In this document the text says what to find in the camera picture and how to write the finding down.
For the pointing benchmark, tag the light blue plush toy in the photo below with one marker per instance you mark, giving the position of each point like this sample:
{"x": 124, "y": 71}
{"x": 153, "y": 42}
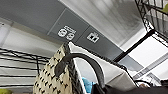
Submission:
{"x": 87, "y": 85}

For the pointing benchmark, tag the grey wall socket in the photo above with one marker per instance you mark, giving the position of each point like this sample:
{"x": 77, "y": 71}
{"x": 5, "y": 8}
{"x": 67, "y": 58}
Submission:
{"x": 66, "y": 32}
{"x": 93, "y": 37}

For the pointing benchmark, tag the long grey wall band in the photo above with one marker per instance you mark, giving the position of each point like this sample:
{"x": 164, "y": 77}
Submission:
{"x": 33, "y": 13}

